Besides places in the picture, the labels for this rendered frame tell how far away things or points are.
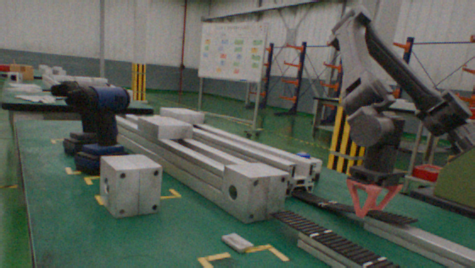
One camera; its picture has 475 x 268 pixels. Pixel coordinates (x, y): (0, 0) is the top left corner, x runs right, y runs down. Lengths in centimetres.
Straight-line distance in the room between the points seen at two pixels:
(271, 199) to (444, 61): 875
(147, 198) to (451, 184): 83
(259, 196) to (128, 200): 25
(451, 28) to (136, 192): 906
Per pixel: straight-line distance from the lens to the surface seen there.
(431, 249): 74
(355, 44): 94
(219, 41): 706
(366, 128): 68
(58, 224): 69
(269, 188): 71
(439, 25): 964
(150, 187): 70
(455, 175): 116
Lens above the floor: 106
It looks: 15 degrees down
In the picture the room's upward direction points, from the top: 6 degrees clockwise
